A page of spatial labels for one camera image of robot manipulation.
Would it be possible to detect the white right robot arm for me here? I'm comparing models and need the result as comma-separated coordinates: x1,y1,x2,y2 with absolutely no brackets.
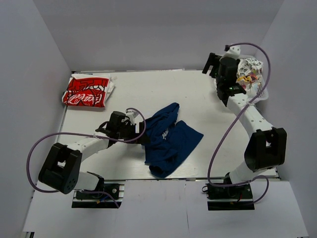
203,53,287,186

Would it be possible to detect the red and white folded t-shirt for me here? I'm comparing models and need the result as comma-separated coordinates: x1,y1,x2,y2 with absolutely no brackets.
61,73,115,108

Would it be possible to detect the white printed t-shirt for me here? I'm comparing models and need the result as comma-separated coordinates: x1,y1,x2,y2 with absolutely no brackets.
236,58,268,103

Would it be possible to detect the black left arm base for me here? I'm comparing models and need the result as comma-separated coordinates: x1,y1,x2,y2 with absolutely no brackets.
71,181,124,209

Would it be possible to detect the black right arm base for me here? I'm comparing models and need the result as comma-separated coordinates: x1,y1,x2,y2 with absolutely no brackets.
202,183,255,211

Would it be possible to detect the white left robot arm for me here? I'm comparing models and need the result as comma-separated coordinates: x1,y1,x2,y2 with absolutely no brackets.
38,108,150,194

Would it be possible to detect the blue t-shirt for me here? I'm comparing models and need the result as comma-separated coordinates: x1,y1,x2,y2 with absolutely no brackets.
143,102,204,179

